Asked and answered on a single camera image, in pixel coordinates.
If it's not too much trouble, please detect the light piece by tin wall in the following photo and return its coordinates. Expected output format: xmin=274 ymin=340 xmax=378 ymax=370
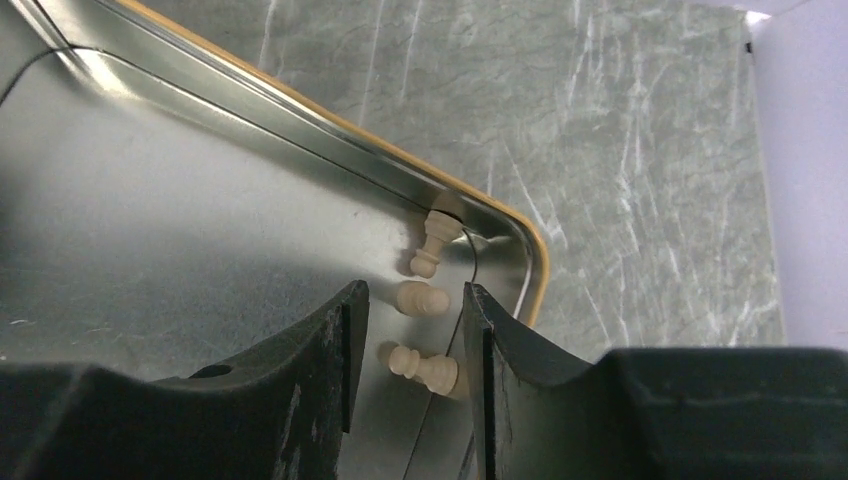
xmin=410 ymin=210 xmax=463 ymax=279

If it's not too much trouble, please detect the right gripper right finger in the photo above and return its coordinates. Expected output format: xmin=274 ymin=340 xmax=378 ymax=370
xmin=462 ymin=283 xmax=847 ymax=479

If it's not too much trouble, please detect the gold metal tin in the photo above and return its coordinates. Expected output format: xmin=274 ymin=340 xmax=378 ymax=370
xmin=1 ymin=1 xmax=549 ymax=479

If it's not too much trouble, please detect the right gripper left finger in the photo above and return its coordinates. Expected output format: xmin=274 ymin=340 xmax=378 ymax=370
xmin=1 ymin=280 xmax=369 ymax=479

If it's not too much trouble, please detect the light pawn in tin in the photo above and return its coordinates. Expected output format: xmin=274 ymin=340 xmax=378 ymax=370
xmin=388 ymin=345 xmax=460 ymax=397

